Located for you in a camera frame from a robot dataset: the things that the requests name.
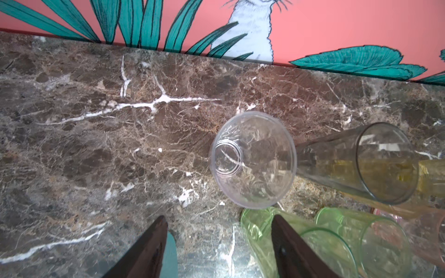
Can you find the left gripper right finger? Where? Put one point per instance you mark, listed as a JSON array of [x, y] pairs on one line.
[[295, 259]]

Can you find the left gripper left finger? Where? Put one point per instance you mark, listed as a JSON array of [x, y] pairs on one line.
[[144, 258]]

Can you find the light green glass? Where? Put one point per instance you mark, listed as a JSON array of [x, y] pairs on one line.
[[379, 245], [327, 245]]

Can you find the clear short glass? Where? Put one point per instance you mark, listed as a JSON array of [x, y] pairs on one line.
[[253, 159]]

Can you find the frosted teal glass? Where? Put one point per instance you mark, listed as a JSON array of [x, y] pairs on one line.
[[170, 259]]

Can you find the dark brown glass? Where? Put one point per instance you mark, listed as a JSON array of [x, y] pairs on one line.
[[377, 162]]

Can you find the pink glass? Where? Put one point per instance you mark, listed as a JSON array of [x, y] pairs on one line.
[[426, 234]]

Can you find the orange yellow glass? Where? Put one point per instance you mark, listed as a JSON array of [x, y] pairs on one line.
[[431, 180]]

